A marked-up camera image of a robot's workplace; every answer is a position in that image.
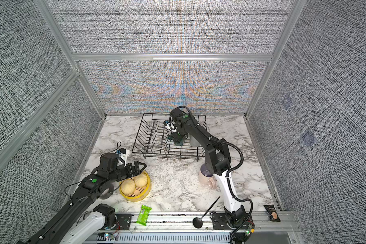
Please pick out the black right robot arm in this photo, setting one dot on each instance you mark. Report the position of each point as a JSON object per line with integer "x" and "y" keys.
{"x": 221, "y": 159}

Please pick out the grey mug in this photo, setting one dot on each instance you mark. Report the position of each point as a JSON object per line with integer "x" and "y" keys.
{"x": 194, "y": 142}

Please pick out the dark snack packet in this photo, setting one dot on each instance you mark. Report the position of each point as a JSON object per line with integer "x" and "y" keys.
{"x": 272, "y": 213}

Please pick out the black wire dish rack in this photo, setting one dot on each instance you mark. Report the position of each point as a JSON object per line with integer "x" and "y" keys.
{"x": 154, "y": 140}

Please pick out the steamed bun right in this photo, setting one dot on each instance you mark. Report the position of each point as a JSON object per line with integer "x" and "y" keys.
{"x": 141, "y": 180}

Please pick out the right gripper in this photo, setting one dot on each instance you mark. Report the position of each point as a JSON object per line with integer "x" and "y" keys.
{"x": 176, "y": 137}

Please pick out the grey tape roll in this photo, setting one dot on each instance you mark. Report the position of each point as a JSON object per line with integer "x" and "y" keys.
{"x": 107, "y": 193}

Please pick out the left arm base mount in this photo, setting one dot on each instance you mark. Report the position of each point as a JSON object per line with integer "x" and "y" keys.
{"x": 103, "y": 217}

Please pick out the aluminium front rail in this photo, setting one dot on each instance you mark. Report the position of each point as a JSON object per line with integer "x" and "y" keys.
{"x": 177, "y": 228}

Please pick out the steamed bun left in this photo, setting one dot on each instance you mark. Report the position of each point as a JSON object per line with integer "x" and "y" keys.
{"x": 128, "y": 187}

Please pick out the green snack packet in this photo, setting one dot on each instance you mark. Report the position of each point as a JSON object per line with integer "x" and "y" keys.
{"x": 143, "y": 215}

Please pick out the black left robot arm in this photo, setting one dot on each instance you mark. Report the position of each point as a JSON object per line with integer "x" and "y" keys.
{"x": 112, "y": 168}

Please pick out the dark green mug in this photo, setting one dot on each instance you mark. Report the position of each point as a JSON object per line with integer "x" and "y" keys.
{"x": 177, "y": 144}

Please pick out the black ladle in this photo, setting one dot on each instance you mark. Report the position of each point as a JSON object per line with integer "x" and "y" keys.
{"x": 198, "y": 221}

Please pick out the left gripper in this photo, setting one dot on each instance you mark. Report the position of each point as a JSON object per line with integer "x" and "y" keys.
{"x": 136, "y": 169}

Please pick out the small circuit board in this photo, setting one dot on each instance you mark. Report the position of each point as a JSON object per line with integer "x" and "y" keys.
{"x": 248, "y": 233}

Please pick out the pink iridescent mug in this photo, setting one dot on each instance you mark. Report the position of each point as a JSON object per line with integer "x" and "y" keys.
{"x": 206, "y": 178}

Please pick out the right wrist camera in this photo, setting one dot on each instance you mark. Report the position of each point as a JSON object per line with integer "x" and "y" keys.
{"x": 170, "y": 126}

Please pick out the steamed bun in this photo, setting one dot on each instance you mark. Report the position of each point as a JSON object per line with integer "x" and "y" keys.
{"x": 128, "y": 187}
{"x": 141, "y": 180}

